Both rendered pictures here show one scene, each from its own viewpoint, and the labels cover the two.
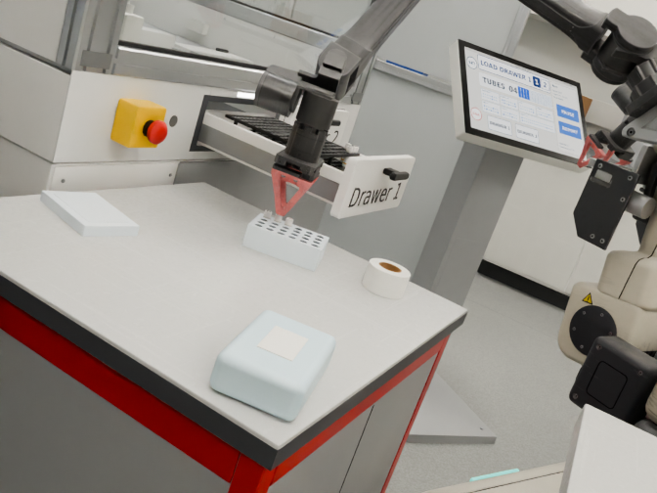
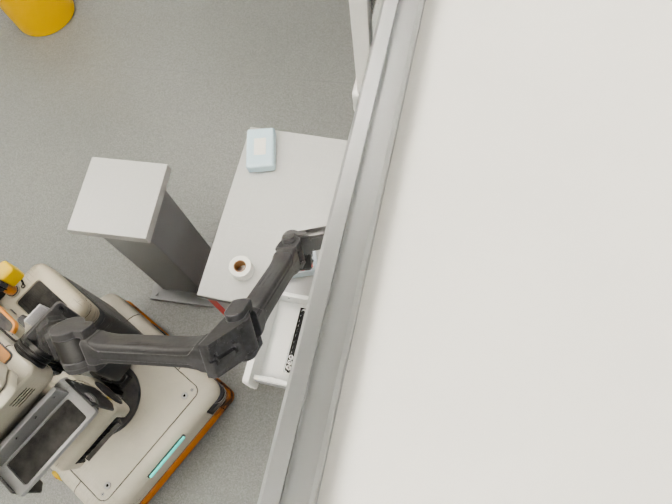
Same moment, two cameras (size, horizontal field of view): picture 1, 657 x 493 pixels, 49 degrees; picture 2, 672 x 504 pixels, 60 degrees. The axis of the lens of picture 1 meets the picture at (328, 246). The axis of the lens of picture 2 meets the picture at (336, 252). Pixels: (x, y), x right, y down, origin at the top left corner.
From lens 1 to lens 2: 222 cm
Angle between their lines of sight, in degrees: 96
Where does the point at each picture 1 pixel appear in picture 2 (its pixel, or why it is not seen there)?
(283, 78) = (315, 231)
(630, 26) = (73, 325)
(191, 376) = (282, 136)
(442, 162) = not seen: outside the picture
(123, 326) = (311, 143)
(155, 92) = not seen: hidden behind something
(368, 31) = (277, 262)
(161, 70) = not seen: hidden behind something
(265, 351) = (262, 137)
